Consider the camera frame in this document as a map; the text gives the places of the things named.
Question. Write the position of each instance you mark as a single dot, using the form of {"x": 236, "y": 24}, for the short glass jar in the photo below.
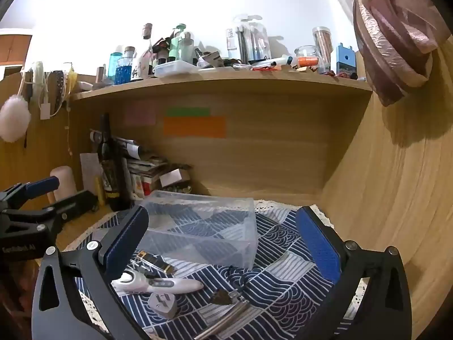
{"x": 306, "y": 52}

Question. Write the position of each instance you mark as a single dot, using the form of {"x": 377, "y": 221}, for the green pump bottle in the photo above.
{"x": 178, "y": 42}

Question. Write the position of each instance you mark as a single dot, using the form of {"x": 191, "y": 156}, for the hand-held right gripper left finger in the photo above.
{"x": 124, "y": 242}

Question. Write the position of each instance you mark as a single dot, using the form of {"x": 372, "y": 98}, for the tall jar rose sticks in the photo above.
{"x": 322, "y": 46}

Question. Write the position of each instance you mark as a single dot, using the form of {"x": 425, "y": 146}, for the small white box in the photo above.
{"x": 174, "y": 177}

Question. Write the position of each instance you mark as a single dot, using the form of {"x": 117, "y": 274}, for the wooden shelf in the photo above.
{"x": 219, "y": 85}

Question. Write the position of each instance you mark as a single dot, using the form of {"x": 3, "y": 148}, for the green sticky note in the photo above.
{"x": 187, "y": 112}

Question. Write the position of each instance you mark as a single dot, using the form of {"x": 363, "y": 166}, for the blue box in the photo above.
{"x": 345, "y": 60}

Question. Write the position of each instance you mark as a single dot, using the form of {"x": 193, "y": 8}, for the teal capped bottle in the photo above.
{"x": 114, "y": 62}

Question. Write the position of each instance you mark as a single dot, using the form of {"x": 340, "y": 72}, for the white handheld thermometer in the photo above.
{"x": 159, "y": 284}

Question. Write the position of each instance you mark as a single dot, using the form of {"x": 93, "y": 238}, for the clear jar with brushes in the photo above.
{"x": 253, "y": 39}

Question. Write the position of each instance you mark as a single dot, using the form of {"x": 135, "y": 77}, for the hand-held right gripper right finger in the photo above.
{"x": 318, "y": 246}

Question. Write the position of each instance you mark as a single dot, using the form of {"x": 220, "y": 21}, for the yellow tube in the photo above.
{"x": 99, "y": 191}

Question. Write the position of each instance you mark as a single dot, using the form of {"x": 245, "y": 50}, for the pink cylinder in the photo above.
{"x": 63, "y": 180}

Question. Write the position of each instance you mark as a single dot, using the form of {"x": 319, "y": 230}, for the lace hair band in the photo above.
{"x": 56, "y": 85}

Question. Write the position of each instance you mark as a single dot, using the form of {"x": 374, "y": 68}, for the grey plug adapter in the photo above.
{"x": 162, "y": 304}

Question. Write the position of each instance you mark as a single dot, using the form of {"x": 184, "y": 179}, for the white fluffy puff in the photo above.
{"x": 14, "y": 118}

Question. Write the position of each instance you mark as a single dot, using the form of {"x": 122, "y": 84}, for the white hanging tag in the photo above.
{"x": 44, "y": 111}

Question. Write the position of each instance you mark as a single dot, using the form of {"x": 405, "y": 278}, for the white rectangular container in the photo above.
{"x": 175, "y": 68}

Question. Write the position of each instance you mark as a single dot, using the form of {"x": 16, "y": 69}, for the pink sticky note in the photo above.
{"x": 139, "y": 112}

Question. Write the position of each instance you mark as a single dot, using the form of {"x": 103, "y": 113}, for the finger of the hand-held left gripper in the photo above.
{"x": 76, "y": 205}
{"x": 40, "y": 186}

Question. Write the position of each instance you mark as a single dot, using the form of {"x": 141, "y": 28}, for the plastic syringe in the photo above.
{"x": 272, "y": 62}

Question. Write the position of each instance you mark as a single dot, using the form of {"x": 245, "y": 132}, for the orange sticky note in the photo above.
{"x": 194, "y": 126}

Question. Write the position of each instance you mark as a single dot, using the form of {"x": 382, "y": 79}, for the stack of books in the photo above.
{"x": 145, "y": 173}

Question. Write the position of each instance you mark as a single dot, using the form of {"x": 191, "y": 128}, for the black gold lighter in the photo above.
{"x": 155, "y": 260}

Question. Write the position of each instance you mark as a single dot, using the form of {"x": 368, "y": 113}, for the clear bottle brown cap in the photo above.
{"x": 147, "y": 42}

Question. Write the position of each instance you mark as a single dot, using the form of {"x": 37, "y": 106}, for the metal tongs tool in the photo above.
{"x": 226, "y": 311}

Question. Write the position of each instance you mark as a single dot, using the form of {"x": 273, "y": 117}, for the small grey bottle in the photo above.
{"x": 102, "y": 79}

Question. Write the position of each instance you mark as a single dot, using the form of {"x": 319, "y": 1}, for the white paper sheet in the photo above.
{"x": 88, "y": 168}

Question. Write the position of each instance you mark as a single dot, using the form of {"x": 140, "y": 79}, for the dark wine bottle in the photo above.
{"x": 111, "y": 170}

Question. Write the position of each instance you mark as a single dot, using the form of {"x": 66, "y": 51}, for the pink fabric hat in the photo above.
{"x": 396, "y": 32}

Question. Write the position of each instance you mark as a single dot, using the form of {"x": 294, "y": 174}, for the brown cabinet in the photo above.
{"x": 14, "y": 49}

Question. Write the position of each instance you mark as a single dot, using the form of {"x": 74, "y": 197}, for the blue patterned bottle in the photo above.
{"x": 124, "y": 71}

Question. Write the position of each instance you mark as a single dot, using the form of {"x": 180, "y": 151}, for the clear plastic storage box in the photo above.
{"x": 205, "y": 226}

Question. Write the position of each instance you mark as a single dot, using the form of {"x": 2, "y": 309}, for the blue white patterned cloth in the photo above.
{"x": 269, "y": 272}

